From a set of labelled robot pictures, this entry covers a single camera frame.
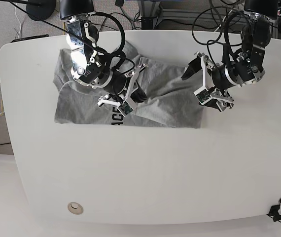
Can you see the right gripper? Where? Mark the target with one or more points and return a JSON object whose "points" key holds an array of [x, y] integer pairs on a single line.
{"points": [[122, 88]]}

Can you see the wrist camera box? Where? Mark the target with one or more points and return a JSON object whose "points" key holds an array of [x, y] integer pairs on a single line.
{"points": [[125, 109], [203, 94]]}

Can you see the grey T-shirt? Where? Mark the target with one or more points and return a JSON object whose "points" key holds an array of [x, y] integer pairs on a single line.
{"points": [[171, 101]]}

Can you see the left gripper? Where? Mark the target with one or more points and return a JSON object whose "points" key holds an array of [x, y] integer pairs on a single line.
{"points": [[218, 99]]}

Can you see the aluminium frame base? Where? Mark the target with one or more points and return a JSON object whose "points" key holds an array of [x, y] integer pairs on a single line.
{"points": [[152, 14]]}

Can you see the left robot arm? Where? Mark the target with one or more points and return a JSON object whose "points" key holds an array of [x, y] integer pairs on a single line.
{"points": [[241, 67]]}

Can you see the table grommet left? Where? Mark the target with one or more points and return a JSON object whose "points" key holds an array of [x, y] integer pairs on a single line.
{"points": [[75, 208]]}

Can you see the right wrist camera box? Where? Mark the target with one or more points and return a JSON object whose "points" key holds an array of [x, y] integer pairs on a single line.
{"points": [[125, 109]]}

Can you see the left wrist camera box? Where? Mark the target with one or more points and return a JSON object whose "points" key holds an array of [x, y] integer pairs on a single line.
{"points": [[203, 94]]}

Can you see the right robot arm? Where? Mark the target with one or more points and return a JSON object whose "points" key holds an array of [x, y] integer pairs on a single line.
{"points": [[93, 66]]}

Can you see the black round stand base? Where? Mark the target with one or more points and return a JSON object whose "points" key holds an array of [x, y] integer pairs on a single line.
{"points": [[40, 9]]}

